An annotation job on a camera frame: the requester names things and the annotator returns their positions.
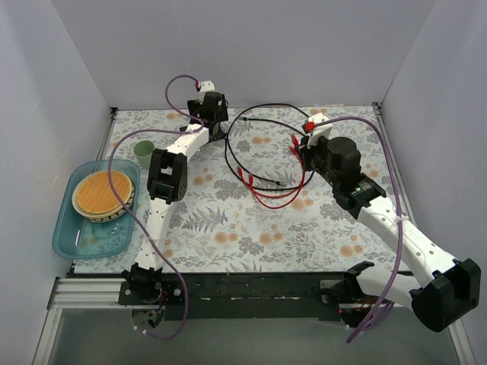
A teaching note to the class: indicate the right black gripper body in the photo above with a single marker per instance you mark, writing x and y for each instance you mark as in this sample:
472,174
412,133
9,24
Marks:
305,155

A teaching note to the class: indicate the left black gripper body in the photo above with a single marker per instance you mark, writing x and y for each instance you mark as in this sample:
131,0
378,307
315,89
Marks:
214,127

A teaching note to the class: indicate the black network switch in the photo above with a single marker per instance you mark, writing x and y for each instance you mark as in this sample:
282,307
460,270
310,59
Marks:
191,126

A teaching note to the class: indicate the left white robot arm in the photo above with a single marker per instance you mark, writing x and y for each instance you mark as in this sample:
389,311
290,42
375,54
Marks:
167,185

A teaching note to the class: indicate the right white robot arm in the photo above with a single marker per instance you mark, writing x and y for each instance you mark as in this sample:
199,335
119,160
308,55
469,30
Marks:
440,289

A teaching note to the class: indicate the green plastic cup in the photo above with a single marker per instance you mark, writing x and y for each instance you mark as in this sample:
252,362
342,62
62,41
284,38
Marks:
143,151

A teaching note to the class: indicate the floral tablecloth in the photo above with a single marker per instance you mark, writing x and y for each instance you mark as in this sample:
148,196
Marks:
220,226

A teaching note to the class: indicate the orange woven plate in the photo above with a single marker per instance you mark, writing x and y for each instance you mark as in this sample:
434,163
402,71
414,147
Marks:
94,199

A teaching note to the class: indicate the teal plastic tray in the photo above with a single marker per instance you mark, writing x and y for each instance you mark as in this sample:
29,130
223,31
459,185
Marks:
75,237

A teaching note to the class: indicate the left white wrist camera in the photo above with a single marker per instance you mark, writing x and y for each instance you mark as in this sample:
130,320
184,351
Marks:
205,86

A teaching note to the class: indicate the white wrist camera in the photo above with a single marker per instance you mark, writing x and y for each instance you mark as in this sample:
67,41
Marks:
314,128
205,86

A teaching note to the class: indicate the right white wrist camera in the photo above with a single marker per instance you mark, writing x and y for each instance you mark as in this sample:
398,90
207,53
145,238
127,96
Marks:
314,128

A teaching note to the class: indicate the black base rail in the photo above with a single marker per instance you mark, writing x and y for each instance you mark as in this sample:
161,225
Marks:
243,295

